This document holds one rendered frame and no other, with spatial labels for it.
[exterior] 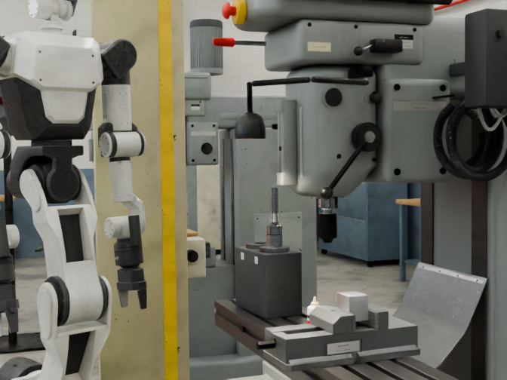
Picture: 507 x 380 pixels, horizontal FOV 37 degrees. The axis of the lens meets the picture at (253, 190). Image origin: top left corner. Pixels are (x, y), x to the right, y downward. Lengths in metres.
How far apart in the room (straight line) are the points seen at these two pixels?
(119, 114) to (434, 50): 0.99
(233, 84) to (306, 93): 9.54
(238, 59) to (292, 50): 9.62
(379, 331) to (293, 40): 0.71
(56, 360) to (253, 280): 0.61
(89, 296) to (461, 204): 1.05
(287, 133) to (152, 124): 1.74
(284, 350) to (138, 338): 1.96
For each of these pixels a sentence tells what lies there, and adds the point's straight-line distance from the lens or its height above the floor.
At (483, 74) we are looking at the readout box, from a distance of 1.73.
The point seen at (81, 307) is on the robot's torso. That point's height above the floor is 0.99.
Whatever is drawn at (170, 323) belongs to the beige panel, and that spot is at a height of 0.62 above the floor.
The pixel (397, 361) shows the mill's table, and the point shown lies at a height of 0.93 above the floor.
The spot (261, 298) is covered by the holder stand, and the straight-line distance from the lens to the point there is 2.25.
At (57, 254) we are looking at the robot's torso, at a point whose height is 1.14.
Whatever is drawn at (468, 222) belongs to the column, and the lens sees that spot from 2.07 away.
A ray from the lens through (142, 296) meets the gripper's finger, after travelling 2.41.
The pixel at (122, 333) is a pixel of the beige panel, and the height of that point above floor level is 0.59.
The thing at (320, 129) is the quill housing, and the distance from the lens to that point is 1.82.
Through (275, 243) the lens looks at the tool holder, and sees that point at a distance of 2.25.
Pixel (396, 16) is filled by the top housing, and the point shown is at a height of 1.74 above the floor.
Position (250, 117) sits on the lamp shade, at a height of 1.50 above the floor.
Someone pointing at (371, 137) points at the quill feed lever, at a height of 1.45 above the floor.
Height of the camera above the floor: 1.43
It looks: 3 degrees down
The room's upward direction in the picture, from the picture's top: 1 degrees counter-clockwise
